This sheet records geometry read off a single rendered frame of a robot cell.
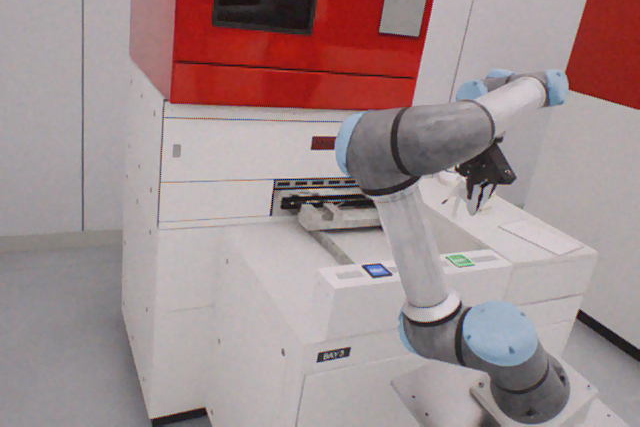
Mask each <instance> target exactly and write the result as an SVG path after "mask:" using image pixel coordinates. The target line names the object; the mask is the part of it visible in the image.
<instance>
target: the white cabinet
mask: <svg viewBox="0 0 640 427"><path fill-rule="evenodd" d="M583 297H584V296H583V295H581V294H580V295H574V296H568V297H563V298H556V299H550V300H545V301H539V302H534V303H528V304H522V305H517V306H516V307H518V308H519V309H520V310H521V311H522V312H523V313H524V314H525V315H526V317H527V318H528V319H529V320H530V322H531V323H532V325H533V326H534V328H535V331H536V334H537V337H538V339H539V341H541V342H542V343H543V344H544V345H545V346H547V347H548V348H549V349H550V350H551V351H552V352H554V353H555V354H556V355H557V356H558V357H560V358H561V355H562V353H563V350H564V347H565V344H566V341H567V339H568V336H569V333H570V330H571V328H572V325H574V322H575V319H576V317H577V314H578V311H579V308H580V305H581V303H582V300H583ZM433 361H435V359H426V358H423V357H420V356H419V355H416V354H413V353H411V352H410V351H408V350H407V349H406V348H405V347H404V345H403V344H402V342H401V340H400V337H399V334H398V329H394V330H388V331H383V332H377V333H372V334H366V335H360V336H355V337H349V338H344V339H338V340H333V341H327V342H320V343H315V344H309V345H304V346H301V344H300V343H299V341H298V340H297V338H296V337H295V335H294V334H293V332H292V331H291V329H290V328H289V326H288V325H287V323H286V322H285V320H284V319H283V317H282V316H281V314H280V313H279V311H278V310H277V308H276V307H275V305H274V304H273V302H272V301H271V299H270V298H269V296H268V295H267V293H266V292H265V290H264V289H263V287H262V286H261V284H260V283H259V281H258V280H257V278H256V277H255V275H254V274H253V272H252V271H251V269H250V268H249V267H248V265H247V264H246V262H245V261H244V259H243V258H242V255H241V254H240V252H239V251H238V249H237V248H236V246H235V245H234V243H233V242H232V240H231V239H230V237H229V236H228V234H227V233H225V231H224V230H223V228H222V234H221V245H220V255H219V267H218V277H217V288H216V298H215V308H214V319H213V329H212V340H211V350H210V361H209V371H208V382H207V393H206V403H205V409H206V412H207V415H208V417H209V420H210V423H212V425H213V427H420V426H419V424H418V423H417V422H416V420H415V419H414V417H413V416H412V415H411V413H410V412H409V410H408V409H407V408H406V406H405V405H404V404H403V402H402V401H401V399H400V398H399V397H398V395H397V394H396V392H395V391H394V390H393V388H392V387H391V385H390V382H391V380H393V379H396V377H398V376H400V375H403V374H405V373H407V372H409V371H412V370H414V369H416V368H419V367H421V366H423V365H425V364H428V363H430V362H433Z"/></svg>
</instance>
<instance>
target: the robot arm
mask: <svg viewBox="0 0 640 427"><path fill-rule="evenodd" d="M568 95H569V84H568V79H567V76H566V74H565V73H564V72H563V71H562V70H545V71H542V72H533V73H526V74H519V75H518V74H517V73H515V72H511V71H507V70H501V69H490V70H489V71H488V74H487V77H486V79H482V80H478V79H473V80H470V81H467V82H465V83H463V84H462V85H461V86H460V87H459V88H458V90H457V93H456V102H454V103H449V104H438V105H420V106H412V107H402V108H393V109H384V110H376V111H375V110H367V111H365V112H361V113H356V114H353V115H351V116H349V117H348V118H347V119H346V120H345V121H344V122H343V124H342V125H341V127H340V129H339V131H338V137H337V138H336V143H335V155H336V161H337V165H338V167H339V169H340V170H341V172H342V173H343V174H345V175H346V176H348V177H350V178H357V181H358V183H359V186H360V189H361V192H362V194H363V195H365V196H367V197H369V198H372V199H373V201H374V204H375V207H376V210H377V213H378V216H379V219H380V222H381V225H382V227H383V230H384V233H385V236H386V239H387V242H388V245H389V248H390V251H391V254H392V258H393V260H394V263H395V266H396V269H397V272H398V275H399V278H400V281H401V284H402V287H403V290H404V292H405V295H406V298H405V299H404V301H403V303H402V307H401V309H400V311H399V314H398V321H399V325H397V328H398V334H399V337H400V340H401V342H402V344H403V345H404V347H405V348H406V349H407V350H408V351H410V352H411V353H413V354H416V355H419V356H420V357H423V358H426V359H435V360H439V361H443V362H447V363H451V364H455V365H459V366H463V367H468V368H472V369H476V370H480V371H484V372H486V373H488V375H489V376H490V389H491V393H492V396H493V398H494V400H495V402H496V404H497V405H498V407H499V408H500V409H501V411H502V412H503V413H504V414H505V415H507V416H508V417H509V418H511V419H513V420H515V421H518V422H521V423H526V424H538V423H543V422H546V421H548V420H551V419H552V418H554V417H555V416H557V415H558V414H559V413H560V412H561V411H562V410H563V409H564V407H565V406H566V404H567V402H568V399H569V395H570V383H569V379H568V377H567V375H566V372H565V370H564V369H563V367H562V365H561V364H560V363H559V362H558V361H557V360H556V359H555V358H554V357H553V356H551V355H550V354H548V353H547V352H545V351H544V349H543V347H542V345H541V343H540V341H539V339H538V337H537V334H536V331H535V328H534V326H533V325H532V323H531V322H530V320H529V319H528V318H527V317H526V315H525V314H524V313H523V312H522V311H521V310H520V309H519V308H518V307H516V306H514V305H513V304H510V303H508V302H505V301H499V300H491V301H485V302H483V303H484V304H482V305H479V304H478V305H476V306H474V307H469V306H464V305H463V303H462V300H461V297H460V294H459V292H458V290H457V289H456V288H454V287H453V286H451V285H449V284H448V281H447V277H446V274H445V271H444V268H443V264H442V261H441V257H440V254H439V250H438V247H437V244H436V241H435V237H434V234H433V231H432V228H431V224H430V221H429V218H428V215H427V211H426V208H425V205H424V202H423V198H422V195H421V192H420V188H419V185H418V184H419V183H420V181H421V180H422V178H423V176H428V175H434V174H437V173H440V172H443V171H446V170H449V169H451V168H453V167H455V169H454V171H455V172H457V173H459V175H460V176H462V177H464V178H466V177H468V178H467V181H466V188H461V189H459V196H460V197H461V198H462V200H463V201H464V202H465V203H466V204H467V209H468V212H469V215H470V216H474V215H475V214H476V213H477V212H478V211H479V210H480V209H481V208H482V207H483V206H484V204H485V203H486V202H487V200H488V199H489V198H490V197H491V195H492V193H493V192H494V190H495V188H496V186H497V184H498V185H511V184H512V183H513V182H514V181H515V180H516V176H515V174H514V172H513V171H512V169H511V167H510V166H509V164H508V162H507V161H506V158H505V156H504V154H503V153H502V151H501V149H500V148H499V146H498V144H497V143H501V142H502V141H503V137H504V135H505V133H506V130H507V129H508V128H509V127H511V126H513V125H514V124H516V123H517V122H519V121H521V120H522V119H524V118H526V117H527V116H529V115H530V114H532V113H534V112H535V111H538V110H540V109H541V108H545V107H550V108H552V107H554V106H561V105H563V104H565V103H566V101H567V99H568ZM458 165H459V168H457V166H458Z"/></svg>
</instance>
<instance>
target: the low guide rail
mask: <svg viewBox="0 0 640 427"><path fill-rule="evenodd" d="M307 231H308V232H309V233H310V234H311V235H312V236H313V237H314V238H315V239H316V240H317V241H318V242H319V243H321V244H322V245H323V246H324V247H325V248H326V249H327V250H328V251H329V253H330V254H331V256H332V257H333V258H334V259H335V260H336V261H337V262H338V263H339V264H340V265H341V266H344V265H354V264H355V263H354V262H353V261H352V260H351V259H350V258H349V257H348V256H347V254H346V253H345V252H344V251H343V250H342V249H341V248H340V247H339V246H338V245H337V244H336V243H335V242H334V241H333V240H332V239H331V238H330V237H329V236H328V235H327V234H326V233H325V232H324V231H323V230H322V229H319V230H307Z"/></svg>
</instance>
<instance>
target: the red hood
mask: <svg viewBox="0 0 640 427"><path fill-rule="evenodd" d="M433 4H434V0H131V14H130V50H129V55H130V56H131V57H132V58H133V59H134V62H135V63H136V64H137V65H138V66H139V67H140V69H141V70H142V71H143V72H144V73H145V74H146V76H147V77H148V78H149V79H150V80H151V81H152V83H153V84H154V85H155V86H156V87H157V88H158V90H159V91H160V92H161V93H162V94H163V95H164V97H165V98H166V99H167V100H168V101H169V102H170V104H187V105H215V106H243V107H271V108H299V109H327V110H355V111H367V110H375V111H376V110H384V109H393V108H402V107H411V106H412V101H413V97H414V92H415V87H417V86H416V82H418V77H419V73H420V68H421V63H422V57H423V52H424V48H425V43H426V38H427V33H428V28H429V23H430V19H431V14H432V9H433Z"/></svg>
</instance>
